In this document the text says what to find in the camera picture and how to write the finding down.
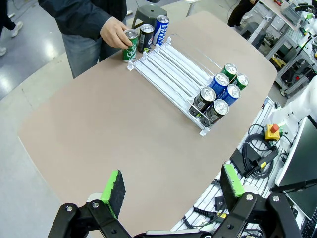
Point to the white table leg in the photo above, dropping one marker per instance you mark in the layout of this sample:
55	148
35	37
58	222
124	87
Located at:
192	7

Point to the person in dark jacket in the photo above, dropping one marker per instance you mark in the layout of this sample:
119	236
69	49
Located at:
81	15

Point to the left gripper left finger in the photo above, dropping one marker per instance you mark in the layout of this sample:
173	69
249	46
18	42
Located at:
116	193

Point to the bystander in black trousers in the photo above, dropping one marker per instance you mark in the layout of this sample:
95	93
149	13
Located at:
239	12

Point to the white clear can rack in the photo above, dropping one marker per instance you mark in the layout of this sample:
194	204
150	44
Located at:
171	69

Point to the person's bare hand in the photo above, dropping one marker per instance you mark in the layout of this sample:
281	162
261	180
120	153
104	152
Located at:
114	32

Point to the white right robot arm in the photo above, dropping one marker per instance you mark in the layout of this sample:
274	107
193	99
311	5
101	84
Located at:
307	101

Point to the yellow emergency stop box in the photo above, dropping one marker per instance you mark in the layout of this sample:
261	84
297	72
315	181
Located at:
271	135

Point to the background workbench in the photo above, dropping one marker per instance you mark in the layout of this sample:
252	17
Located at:
275	7

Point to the green soda can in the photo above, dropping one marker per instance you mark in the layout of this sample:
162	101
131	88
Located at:
130	53
230	69
243	81

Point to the yellow black device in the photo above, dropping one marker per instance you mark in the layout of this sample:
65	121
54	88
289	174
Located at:
278	62

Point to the silver can in rack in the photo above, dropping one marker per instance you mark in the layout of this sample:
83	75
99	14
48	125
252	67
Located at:
206	95

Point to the grey plastic stool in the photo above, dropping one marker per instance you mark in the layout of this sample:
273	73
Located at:
148	12

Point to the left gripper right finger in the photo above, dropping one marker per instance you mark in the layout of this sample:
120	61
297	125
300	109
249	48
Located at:
229	188

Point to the black keyboard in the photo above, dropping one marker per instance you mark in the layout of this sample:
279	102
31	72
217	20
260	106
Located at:
309	225

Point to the metal frame cart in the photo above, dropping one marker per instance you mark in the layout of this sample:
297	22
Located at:
289	39

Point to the bystander with white shoes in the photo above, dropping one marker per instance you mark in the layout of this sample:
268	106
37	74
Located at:
5	15

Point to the black enabling pendant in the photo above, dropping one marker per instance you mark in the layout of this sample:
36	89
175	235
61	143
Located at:
266	156

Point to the flat black box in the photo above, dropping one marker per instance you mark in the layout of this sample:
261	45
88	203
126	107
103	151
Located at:
236	160

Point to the thin black rod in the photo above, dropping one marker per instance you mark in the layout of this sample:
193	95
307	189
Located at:
297	186

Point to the blue Pocari Sweat can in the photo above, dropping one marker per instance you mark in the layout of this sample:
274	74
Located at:
234	92
161	32
220	81

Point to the white framed monitor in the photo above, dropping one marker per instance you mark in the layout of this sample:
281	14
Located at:
304	158

